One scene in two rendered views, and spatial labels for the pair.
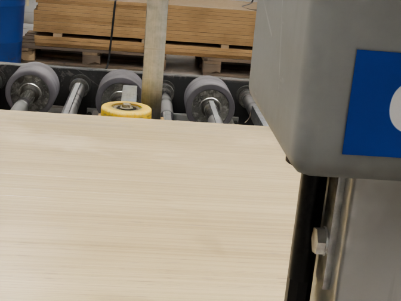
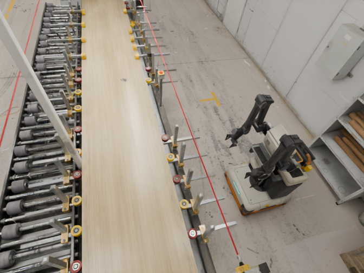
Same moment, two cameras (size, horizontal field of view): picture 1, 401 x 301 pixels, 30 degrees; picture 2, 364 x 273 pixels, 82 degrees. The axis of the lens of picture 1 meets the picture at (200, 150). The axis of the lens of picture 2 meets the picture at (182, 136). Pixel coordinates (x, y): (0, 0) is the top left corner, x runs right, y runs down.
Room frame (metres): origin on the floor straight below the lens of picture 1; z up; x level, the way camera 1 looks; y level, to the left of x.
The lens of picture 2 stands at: (0.45, 2.02, 2.73)
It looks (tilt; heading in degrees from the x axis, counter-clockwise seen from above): 52 degrees down; 253
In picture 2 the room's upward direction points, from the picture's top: 9 degrees clockwise
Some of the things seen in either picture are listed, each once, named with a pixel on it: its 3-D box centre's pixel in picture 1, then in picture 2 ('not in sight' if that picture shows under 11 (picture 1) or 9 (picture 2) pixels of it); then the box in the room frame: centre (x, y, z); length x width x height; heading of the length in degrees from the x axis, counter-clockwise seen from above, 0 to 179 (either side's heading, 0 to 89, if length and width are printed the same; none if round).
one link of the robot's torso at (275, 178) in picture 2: not in sight; (263, 174); (-0.85, 1.13, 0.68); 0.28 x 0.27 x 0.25; 95
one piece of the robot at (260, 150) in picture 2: not in sight; (261, 156); (-0.72, 1.08, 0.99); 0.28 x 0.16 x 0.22; 95
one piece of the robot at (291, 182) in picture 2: not in sight; (276, 168); (-1.10, 1.04, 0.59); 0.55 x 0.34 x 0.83; 95
